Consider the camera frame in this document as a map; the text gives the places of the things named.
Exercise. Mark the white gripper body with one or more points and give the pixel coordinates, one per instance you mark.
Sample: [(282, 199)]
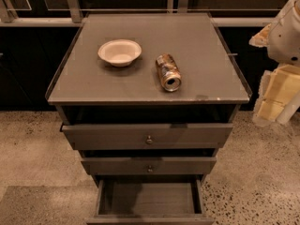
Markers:
[(286, 42)]

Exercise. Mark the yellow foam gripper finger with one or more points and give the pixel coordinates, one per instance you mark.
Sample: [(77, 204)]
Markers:
[(261, 40), (266, 112)]

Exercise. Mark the grey bottom drawer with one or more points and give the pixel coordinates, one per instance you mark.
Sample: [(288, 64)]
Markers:
[(150, 201)]

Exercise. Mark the grey drawer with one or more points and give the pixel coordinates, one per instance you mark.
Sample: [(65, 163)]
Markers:
[(147, 136), (148, 165), (150, 201)]

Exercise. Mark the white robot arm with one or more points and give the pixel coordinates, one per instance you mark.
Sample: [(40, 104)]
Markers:
[(284, 38)]

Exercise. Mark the grey middle drawer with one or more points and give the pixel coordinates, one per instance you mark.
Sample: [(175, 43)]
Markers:
[(148, 165)]

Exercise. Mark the grey drawer cabinet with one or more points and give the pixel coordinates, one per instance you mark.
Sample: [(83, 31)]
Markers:
[(88, 90)]

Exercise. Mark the grey top drawer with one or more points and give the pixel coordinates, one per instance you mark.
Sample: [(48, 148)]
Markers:
[(147, 136)]

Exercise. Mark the crushed soda can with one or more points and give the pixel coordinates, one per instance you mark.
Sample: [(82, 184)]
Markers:
[(168, 72)]

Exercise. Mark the white paper bowl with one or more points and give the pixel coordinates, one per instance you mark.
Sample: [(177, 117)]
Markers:
[(120, 52)]

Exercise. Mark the white pipe post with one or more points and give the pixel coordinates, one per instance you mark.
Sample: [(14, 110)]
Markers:
[(289, 110)]

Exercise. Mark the metal window frame railing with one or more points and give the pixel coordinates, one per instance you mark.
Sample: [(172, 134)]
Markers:
[(225, 13)]

